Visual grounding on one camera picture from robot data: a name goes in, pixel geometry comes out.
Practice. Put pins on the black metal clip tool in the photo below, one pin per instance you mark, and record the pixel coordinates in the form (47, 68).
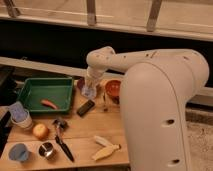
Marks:
(60, 124)

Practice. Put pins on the blue cloth in cup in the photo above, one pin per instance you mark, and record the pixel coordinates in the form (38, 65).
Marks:
(17, 111)

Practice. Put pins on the small steel cup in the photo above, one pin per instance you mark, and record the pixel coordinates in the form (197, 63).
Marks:
(46, 150)

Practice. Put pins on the black rectangular block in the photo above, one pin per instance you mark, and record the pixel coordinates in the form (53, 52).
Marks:
(85, 108)

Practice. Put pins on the blue plastic cup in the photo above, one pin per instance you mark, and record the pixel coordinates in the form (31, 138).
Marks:
(19, 152)

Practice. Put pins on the red yellow apple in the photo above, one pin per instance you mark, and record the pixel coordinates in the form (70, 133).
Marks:
(40, 131)

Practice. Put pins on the black handled knife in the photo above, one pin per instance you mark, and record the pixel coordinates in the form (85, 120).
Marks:
(63, 146)

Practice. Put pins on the yellow banana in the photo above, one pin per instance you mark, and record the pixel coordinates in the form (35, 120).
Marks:
(105, 152)

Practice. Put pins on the cream wooden piece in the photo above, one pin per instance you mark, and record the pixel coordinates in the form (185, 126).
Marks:
(102, 141)

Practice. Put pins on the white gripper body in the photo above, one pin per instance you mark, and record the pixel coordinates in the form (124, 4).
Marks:
(93, 77)

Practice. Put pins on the green plastic tray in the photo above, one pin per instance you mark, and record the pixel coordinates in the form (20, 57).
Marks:
(57, 90)

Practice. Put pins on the orange bowl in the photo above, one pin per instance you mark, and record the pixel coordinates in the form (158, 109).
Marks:
(112, 88)

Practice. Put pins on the blue grey towel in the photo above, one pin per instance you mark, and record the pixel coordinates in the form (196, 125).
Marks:
(89, 92)

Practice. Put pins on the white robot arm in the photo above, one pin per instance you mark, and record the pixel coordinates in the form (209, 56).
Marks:
(154, 91)

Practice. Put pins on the purple bowl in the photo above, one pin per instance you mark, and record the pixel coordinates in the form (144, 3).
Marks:
(81, 84)

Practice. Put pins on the orange carrot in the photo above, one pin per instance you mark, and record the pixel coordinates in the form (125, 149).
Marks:
(49, 104)

